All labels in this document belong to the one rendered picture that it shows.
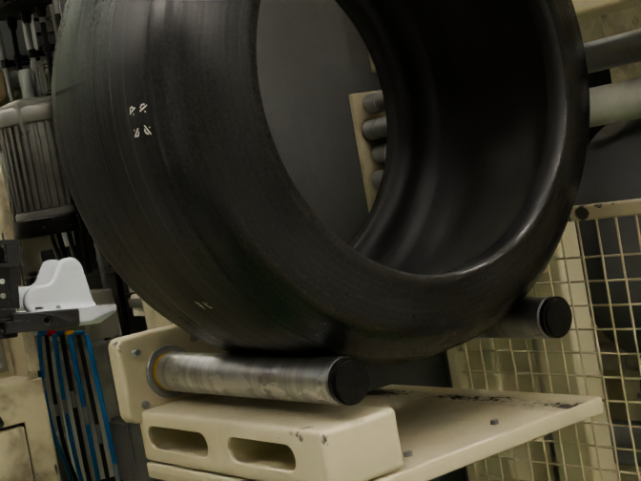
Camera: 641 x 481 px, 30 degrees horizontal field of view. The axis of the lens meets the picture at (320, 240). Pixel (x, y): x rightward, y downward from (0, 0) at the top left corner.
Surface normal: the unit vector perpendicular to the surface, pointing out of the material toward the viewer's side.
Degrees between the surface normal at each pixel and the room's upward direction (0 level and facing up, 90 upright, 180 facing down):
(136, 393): 90
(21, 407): 90
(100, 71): 79
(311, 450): 90
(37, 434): 90
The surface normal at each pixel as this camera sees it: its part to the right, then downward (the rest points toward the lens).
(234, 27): 0.43, -0.08
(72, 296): 0.62, -0.07
